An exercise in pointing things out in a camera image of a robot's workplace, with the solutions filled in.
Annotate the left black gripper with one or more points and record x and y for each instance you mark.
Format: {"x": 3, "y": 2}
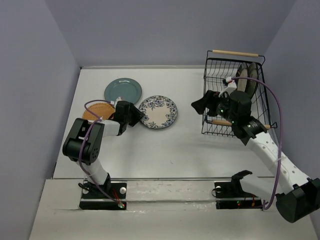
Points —
{"x": 137, "y": 114}

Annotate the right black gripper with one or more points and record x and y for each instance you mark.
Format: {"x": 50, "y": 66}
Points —
{"x": 213, "y": 98}

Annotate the blue floral plate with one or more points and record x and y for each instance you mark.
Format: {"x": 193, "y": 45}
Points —
{"x": 159, "y": 112}

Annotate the teal ceramic plate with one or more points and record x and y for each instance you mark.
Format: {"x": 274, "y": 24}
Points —
{"x": 127, "y": 89}

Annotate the orange woven plate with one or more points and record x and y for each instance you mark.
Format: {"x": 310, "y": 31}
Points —
{"x": 101, "y": 109}

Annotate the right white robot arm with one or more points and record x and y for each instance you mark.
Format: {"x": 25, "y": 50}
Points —
{"x": 294, "y": 194}

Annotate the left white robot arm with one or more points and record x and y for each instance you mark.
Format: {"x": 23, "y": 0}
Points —
{"x": 84, "y": 140}

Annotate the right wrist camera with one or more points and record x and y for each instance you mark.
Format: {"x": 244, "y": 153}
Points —
{"x": 231, "y": 86}

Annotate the black wire dish rack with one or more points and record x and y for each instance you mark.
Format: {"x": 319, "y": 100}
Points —
{"x": 220, "y": 64}

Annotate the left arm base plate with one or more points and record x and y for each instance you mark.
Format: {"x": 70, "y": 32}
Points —
{"x": 93, "y": 199}

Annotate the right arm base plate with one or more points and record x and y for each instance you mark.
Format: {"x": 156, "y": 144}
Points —
{"x": 229, "y": 196}

